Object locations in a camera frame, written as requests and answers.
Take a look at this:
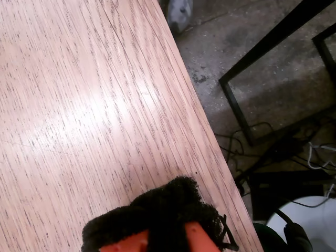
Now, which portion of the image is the small black metal table frame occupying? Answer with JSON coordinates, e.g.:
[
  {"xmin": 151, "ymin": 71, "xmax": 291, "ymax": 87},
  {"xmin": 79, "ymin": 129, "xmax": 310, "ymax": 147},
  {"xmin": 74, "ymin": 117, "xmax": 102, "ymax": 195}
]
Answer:
[{"xmin": 311, "ymin": 22, "xmax": 336, "ymax": 77}]

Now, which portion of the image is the grey shoe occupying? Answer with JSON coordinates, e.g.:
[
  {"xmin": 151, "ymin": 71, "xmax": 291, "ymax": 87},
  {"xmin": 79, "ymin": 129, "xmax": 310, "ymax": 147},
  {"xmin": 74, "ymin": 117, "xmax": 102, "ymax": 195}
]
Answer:
[{"xmin": 166, "ymin": 0, "xmax": 194, "ymax": 34}]

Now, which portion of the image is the white round plastic object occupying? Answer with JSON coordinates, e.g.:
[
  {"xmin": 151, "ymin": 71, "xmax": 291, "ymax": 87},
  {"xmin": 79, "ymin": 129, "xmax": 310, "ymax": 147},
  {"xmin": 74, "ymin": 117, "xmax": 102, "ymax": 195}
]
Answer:
[{"xmin": 265, "ymin": 195, "xmax": 336, "ymax": 252}]

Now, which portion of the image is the thin black floor cable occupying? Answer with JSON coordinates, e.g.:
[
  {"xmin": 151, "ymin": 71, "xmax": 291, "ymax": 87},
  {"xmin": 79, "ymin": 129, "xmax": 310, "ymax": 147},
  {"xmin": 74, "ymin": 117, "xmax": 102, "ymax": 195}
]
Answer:
[{"xmin": 214, "ymin": 122, "xmax": 275, "ymax": 195}]

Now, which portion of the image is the large black metal table frame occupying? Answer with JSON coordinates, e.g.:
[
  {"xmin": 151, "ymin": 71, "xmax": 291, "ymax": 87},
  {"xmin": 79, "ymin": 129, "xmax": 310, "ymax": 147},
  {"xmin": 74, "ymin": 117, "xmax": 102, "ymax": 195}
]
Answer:
[{"xmin": 218, "ymin": 0, "xmax": 336, "ymax": 146}]

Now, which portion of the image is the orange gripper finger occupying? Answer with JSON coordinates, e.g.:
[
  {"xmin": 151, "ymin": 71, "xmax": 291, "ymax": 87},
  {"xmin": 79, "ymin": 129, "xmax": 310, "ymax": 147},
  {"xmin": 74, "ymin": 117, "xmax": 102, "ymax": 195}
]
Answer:
[
  {"xmin": 157, "ymin": 176, "xmax": 225, "ymax": 252},
  {"xmin": 80, "ymin": 193, "xmax": 171, "ymax": 252}
]

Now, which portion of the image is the black elastic tie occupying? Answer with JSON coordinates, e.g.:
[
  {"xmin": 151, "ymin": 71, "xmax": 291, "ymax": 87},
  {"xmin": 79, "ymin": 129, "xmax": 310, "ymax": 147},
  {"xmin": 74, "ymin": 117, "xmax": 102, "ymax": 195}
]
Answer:
[{"xmin": 219, "ymin": 214, "xmax": 240, "ymax": 251}]

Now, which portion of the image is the black power adapter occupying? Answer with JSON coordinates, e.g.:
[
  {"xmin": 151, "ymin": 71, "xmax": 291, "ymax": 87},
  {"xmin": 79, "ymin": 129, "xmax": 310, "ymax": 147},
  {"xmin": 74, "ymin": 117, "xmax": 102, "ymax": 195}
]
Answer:
[{"xmin": 267, "ymin": 131, "xmax": 305, "ymax": 165}]

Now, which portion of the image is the thin white cable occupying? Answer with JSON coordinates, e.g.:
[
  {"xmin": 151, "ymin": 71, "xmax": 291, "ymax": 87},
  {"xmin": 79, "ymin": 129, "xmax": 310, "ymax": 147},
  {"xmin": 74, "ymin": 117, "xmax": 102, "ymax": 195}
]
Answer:
[{"xmin": 307, "ymin": 141, "xmax": 336, "ymax": 171}]

